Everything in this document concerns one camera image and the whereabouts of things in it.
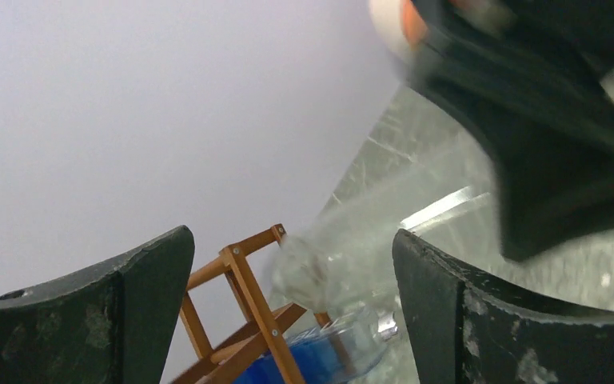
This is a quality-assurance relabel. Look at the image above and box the brown wooden wine rack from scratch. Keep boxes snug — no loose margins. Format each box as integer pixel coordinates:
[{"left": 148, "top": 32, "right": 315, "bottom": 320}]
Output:
[{"left": 167, "top": 223, "right": 333, "bottom": 383}]

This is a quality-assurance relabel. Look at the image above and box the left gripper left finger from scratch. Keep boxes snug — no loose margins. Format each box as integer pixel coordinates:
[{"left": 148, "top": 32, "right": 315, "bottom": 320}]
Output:
[{"left": 0, "top": 226, "right": 195, "bottom": 383}]

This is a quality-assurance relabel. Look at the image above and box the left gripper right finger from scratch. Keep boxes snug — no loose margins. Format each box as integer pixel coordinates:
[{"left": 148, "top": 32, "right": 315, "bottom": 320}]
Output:
[{"left": 392, "top": 230, "right": 614, "bottom": 383}]

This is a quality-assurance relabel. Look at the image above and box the clear glass bottle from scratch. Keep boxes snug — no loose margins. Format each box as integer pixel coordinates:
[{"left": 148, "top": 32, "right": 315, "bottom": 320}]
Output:
[{"left": 272, "top": 175, "right": 492, "bottom": 312}]

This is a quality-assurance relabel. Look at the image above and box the blue plastic water bottle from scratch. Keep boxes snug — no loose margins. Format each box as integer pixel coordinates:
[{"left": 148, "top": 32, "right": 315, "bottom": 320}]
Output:
[{"left": 233, "top": 304, "right": 399, "bottom": 384}]

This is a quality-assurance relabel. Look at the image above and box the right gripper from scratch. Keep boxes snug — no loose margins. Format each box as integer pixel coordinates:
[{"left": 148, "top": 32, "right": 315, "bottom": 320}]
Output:
[{"left": 409, "top": 1, "right": 614, "bottom": 262}]

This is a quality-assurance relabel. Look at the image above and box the cream orange cylindrical box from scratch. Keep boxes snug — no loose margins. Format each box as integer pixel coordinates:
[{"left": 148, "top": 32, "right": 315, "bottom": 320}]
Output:
[{"left": 368, "top": 0, "right": 428, "bottom": 62}]

